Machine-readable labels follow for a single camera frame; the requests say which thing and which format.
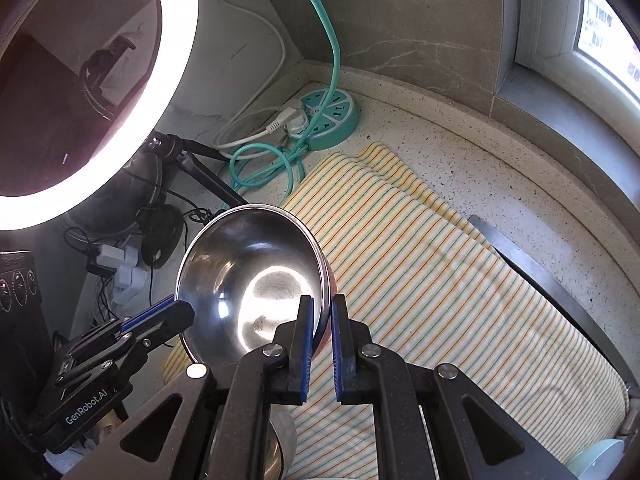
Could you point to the white plug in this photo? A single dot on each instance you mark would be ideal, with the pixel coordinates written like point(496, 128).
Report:
point(295, 120)

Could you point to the glass pot lid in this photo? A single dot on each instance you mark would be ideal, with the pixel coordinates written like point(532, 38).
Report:
point(140, 180)

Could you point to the round teal power strip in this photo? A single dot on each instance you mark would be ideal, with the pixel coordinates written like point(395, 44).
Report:
point(335, 120)

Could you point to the black tripod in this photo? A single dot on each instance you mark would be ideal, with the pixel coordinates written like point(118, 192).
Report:
point(200, 170)

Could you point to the white plug adapter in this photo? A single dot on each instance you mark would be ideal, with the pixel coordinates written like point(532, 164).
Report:
point(130, 277)

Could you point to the grey white power adapter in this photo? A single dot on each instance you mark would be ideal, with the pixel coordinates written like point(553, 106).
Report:
point(110, 256)

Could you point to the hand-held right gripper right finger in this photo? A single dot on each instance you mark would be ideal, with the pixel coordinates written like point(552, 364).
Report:
point(338, 360)

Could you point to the red bowl steel interior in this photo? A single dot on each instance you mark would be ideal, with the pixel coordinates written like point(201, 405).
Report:
point(235, 270)

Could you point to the yellow striped cloth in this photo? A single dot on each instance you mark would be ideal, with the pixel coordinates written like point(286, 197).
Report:
point(450, 310)

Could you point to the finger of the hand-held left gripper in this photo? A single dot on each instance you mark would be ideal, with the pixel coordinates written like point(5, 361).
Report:
point(147, 314)
point(167, 322)

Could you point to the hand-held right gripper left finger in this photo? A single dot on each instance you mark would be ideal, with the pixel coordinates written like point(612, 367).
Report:
point(305, 355)

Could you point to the deep white floral plate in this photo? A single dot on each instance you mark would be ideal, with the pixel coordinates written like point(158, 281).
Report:
point(597, 462)

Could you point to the black appliance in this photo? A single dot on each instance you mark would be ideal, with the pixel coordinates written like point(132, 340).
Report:
point(17, 285)

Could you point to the window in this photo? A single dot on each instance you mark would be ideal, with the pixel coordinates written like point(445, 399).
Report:
point(600, 35)

